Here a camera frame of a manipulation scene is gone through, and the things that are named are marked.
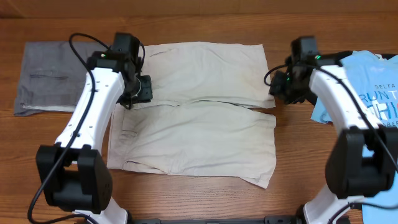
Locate folded grey cloth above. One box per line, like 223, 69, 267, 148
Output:
13, 41, 109, 117

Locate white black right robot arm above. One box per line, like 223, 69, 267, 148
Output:
264, 36, 397, 224

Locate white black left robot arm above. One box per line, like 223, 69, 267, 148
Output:
27, 32, 153, 224

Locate light blue printed t-shirt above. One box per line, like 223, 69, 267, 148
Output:
311, 50, 397, 224

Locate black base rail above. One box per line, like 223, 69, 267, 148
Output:
127, 215, 305, 224

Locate beige khaki shorts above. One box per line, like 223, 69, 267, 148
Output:
108, 42, 276, 188

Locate black garment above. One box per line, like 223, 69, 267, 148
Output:
306, 51, 396, 106

